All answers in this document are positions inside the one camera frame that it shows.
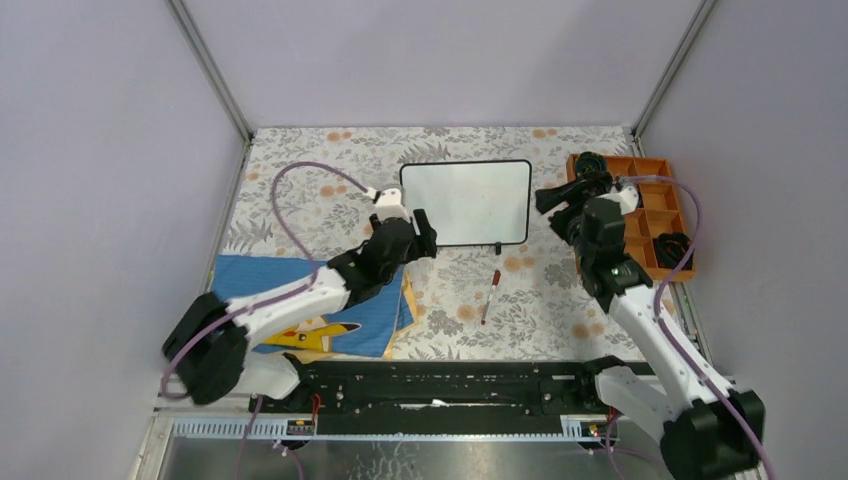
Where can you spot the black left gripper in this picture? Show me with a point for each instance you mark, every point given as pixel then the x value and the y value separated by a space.
pixel 425 245

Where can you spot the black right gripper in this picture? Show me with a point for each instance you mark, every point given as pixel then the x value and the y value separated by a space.
pixel 547 198

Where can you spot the small whiteboard black frame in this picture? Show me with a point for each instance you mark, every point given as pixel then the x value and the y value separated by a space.
pixel 482 203

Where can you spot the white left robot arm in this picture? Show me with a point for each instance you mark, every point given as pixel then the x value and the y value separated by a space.
pixel 208 349

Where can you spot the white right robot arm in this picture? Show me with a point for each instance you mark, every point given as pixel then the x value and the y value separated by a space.
pixel 704 426

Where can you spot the blue Pikachu cloth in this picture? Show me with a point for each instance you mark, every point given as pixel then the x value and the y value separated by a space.
pixel 364 330

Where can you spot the orange compartment tray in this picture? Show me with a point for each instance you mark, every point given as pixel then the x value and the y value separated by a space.
pixel 655 234

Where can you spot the floral patterned table mat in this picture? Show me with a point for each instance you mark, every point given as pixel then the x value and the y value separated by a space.
pixel 301 198

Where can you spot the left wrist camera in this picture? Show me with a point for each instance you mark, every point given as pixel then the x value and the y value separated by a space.
pixel 388 204

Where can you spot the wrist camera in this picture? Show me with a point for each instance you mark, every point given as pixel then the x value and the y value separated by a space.
pixel 627 198
pixel 388 204

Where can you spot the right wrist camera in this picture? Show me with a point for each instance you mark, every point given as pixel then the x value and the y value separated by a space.
pixel 627 198

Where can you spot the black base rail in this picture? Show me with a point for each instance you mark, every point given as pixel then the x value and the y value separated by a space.
pixel 439 398

